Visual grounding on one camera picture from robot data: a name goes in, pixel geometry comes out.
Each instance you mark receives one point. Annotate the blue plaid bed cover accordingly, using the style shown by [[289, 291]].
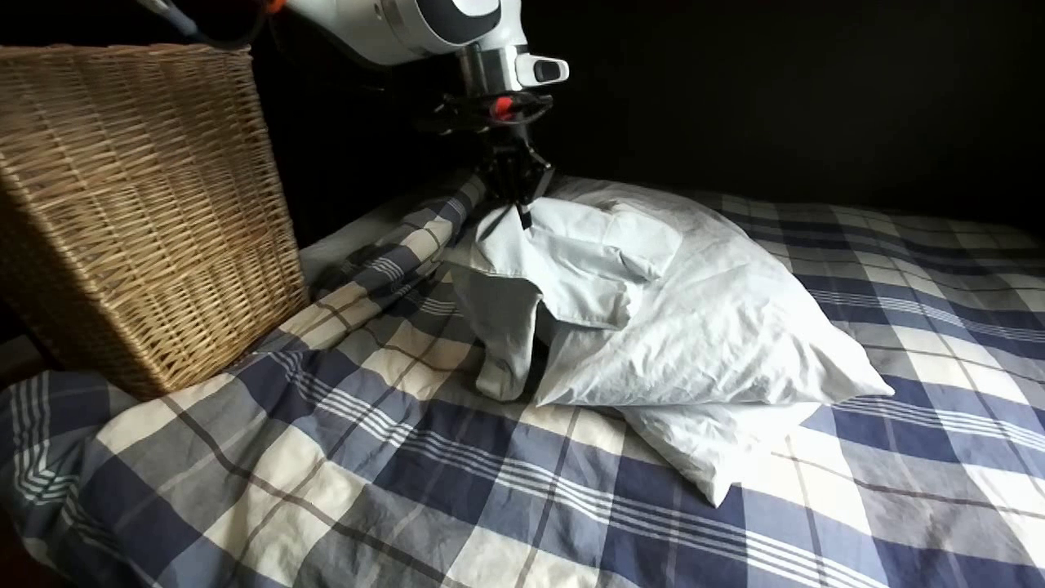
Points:
[[355, 448]]

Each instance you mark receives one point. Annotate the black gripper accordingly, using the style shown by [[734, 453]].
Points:
[[510, 168]]

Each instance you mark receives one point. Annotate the white lower pillow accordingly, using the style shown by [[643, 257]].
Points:
[[719, 447]]

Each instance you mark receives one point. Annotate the woven wicker basket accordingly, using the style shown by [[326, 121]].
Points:
[[141, 215]]

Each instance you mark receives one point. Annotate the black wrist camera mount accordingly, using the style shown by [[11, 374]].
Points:
[[484, 112]]

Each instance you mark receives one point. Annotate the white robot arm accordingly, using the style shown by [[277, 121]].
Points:
[[504, 81]]

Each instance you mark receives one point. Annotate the white upper pillow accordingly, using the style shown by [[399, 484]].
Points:
[[724, 324]]

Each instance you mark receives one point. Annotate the white cloth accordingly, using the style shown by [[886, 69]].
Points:
[[568, 299]]

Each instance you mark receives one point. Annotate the white pillow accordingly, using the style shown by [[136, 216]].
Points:
[[724, 324], [719, 447]]

